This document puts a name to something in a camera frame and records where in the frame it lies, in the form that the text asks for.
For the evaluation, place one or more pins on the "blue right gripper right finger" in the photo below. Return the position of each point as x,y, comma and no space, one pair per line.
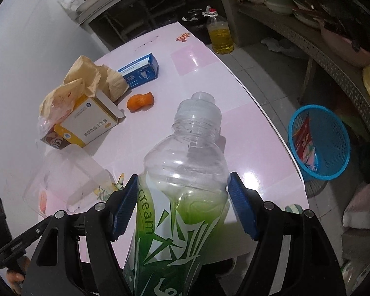
245,202

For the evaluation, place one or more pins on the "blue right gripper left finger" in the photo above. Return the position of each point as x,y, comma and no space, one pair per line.
124,202

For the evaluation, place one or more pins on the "green label plastic bottle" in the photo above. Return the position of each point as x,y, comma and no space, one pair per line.
181,201

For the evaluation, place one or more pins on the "clear zip bag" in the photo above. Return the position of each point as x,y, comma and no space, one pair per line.
69,180

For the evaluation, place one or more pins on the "red snack bag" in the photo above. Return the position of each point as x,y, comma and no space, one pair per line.
304,145

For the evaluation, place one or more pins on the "yellow white medicine box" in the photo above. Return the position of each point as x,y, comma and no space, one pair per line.
90,118

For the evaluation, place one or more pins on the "orange peel piece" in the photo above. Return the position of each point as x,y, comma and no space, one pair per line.
139,101

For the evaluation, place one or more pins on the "brown paper bag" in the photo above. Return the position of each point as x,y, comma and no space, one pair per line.
84,78

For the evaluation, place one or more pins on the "blue toothpaste box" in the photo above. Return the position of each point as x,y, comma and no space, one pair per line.
140,71

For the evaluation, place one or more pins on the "red drink can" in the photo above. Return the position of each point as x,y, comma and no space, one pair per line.
53,139

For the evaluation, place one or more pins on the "person left hand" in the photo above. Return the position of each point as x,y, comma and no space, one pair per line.
15,278

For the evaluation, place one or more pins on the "blue plastic mesh basket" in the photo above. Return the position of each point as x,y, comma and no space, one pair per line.
331,141

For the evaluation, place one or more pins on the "white pink sack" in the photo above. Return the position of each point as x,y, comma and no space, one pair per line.
357,213

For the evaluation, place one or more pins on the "cooking oil bottle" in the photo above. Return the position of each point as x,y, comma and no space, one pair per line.
219,32

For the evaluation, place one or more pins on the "perforated metal shelf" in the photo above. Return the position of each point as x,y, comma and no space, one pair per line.
347,76

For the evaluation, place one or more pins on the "pink plastic basin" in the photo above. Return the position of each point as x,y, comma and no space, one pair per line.
342,47

